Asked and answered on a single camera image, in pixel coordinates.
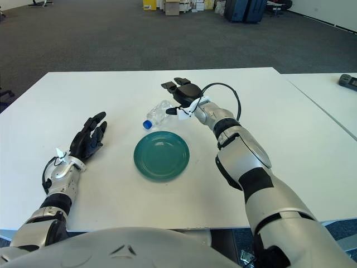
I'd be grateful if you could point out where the crumpled clear plastic wrapper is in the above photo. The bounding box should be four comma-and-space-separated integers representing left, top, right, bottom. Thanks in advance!
238, 249, 257, 265

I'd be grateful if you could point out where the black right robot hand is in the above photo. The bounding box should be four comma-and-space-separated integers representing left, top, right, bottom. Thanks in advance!
161, 77, 203, 116

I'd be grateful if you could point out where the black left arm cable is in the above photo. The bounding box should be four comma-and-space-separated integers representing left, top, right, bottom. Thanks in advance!
41, 156, 67, 195

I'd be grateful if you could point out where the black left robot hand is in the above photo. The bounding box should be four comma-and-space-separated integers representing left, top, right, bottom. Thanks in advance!
68, 111, 108, 161

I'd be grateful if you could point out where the blue suitcase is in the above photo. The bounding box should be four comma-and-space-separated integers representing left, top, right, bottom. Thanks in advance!
230, 0, 249, 22

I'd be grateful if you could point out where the black mesh office chair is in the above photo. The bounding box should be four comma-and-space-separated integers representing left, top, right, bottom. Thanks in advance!
0, 88, 15, 106

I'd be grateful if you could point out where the green round plate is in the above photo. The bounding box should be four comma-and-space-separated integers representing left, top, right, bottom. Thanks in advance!
133, 130, 191, 183

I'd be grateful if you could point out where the clear plastic bottle blue cap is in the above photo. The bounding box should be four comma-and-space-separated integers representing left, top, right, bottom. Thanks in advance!
142, 99, 175, 131

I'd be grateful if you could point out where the grey robot torso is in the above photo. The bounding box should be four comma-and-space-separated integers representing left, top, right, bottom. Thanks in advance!
0, 226, 240, 268

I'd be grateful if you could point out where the stack of white boxes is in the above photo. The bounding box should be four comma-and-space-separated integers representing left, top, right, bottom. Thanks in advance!
178, 0, 206, 12

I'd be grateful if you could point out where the black swivel chair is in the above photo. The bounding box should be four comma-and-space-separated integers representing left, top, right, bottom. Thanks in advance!
264, 0, 293, 17

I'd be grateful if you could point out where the dark navy suitcase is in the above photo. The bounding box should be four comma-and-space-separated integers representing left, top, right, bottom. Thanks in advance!
244, 0, 264, 23

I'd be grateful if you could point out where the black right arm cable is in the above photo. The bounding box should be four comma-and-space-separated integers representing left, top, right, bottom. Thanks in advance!
201, 82, 242, 121

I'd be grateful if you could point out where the brown cardboard box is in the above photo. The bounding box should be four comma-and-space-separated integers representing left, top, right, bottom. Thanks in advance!
164, 0, 180, 16

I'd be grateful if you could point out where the black handheld device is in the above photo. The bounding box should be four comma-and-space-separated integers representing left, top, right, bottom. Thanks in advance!
337, 73, 357, 92

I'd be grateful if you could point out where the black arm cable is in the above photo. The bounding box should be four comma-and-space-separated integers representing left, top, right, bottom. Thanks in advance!
41, 156, 67, 195
201, 82, 242, 121

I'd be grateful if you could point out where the white adjacent table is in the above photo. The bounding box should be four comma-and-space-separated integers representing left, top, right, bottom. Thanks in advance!
280, 71, 357, 140

